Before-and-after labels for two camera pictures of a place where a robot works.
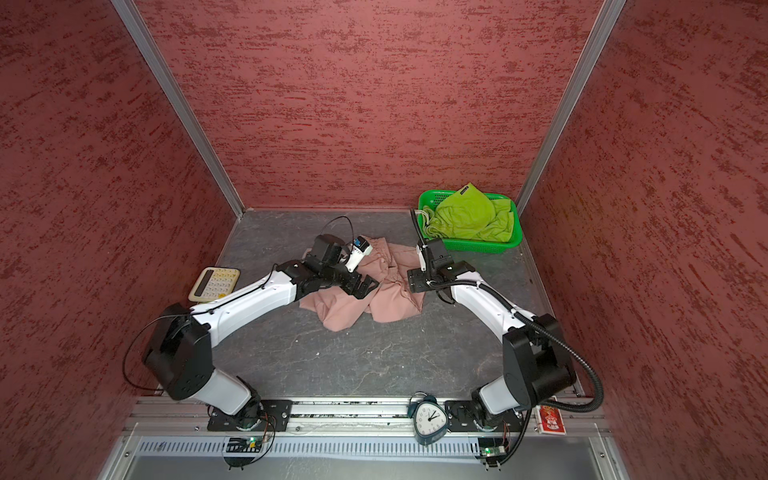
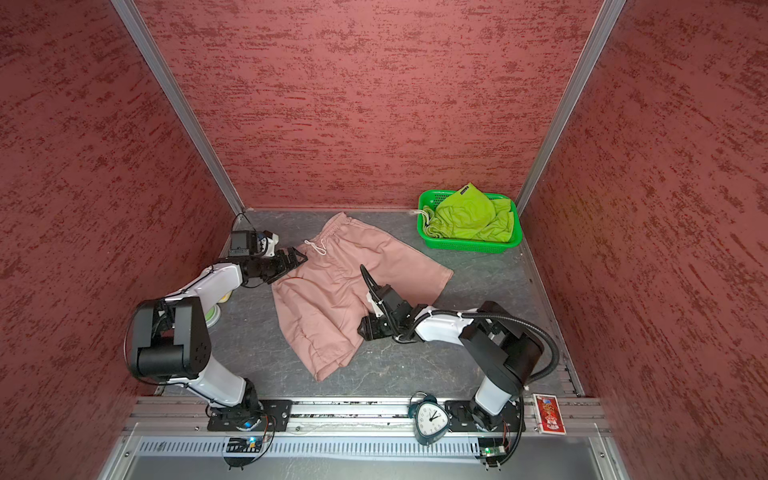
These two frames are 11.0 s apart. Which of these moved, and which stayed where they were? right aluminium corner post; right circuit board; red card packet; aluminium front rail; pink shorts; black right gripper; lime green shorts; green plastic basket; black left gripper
Moved: black right gripper; black left gripper; pink shorts
Stayed: red card packet; right aluminium corner post; aluminium front rail; green plastic basket; lime green shorts; right circuit board
